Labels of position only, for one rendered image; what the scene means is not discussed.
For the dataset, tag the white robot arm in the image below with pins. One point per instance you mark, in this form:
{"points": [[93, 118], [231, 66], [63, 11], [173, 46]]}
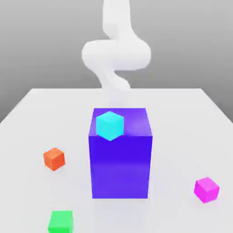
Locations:
{"points": [[116, 52]]}

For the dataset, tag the small cyan cube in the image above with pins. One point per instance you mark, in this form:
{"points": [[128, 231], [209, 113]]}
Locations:
{"points": [[110, 126]]}

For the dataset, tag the small orange cube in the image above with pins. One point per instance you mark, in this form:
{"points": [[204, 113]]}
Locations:
{"points": [[54, 159]]}

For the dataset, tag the small magenta cube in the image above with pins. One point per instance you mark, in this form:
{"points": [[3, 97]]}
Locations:
{"points": [[206, 190]]}

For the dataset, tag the small green cube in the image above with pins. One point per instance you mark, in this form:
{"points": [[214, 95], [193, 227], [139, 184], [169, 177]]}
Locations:
{"points": [[61, 222]]}

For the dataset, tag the large purple box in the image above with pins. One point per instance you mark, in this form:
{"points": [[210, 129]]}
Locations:
{"points": [[120, 163]]}

